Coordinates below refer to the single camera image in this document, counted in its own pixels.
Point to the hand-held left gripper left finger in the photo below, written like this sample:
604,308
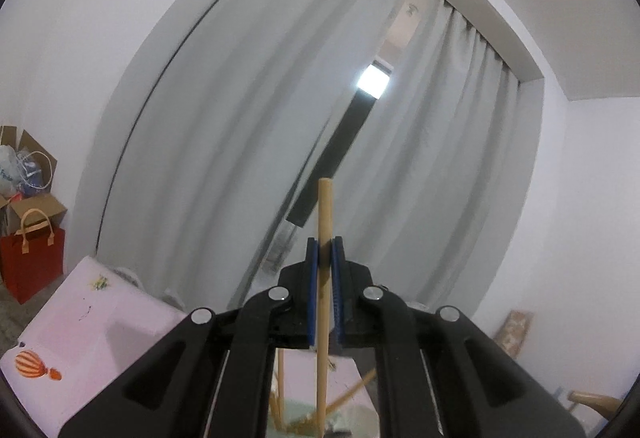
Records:
312,298

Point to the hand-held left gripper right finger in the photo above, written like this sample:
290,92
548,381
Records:
337,298

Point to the wooden chopstick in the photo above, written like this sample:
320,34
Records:
325,218

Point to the pile of wooden chopsticks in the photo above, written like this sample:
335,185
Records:
281,378

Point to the green star-cut utensil holder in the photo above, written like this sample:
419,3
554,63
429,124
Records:
350,420

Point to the dark window behind curtains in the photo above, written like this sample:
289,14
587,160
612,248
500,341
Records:
350,127

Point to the white curtain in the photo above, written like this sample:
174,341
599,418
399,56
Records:
225,117
450,167

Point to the pink printed tablecloth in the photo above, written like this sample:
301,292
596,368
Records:
100,333

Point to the wooden chair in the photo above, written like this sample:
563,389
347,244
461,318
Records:
595,403

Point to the brown cardboard box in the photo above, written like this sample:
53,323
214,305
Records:
42,208

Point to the white blue plastic bag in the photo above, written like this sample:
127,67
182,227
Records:
10,170

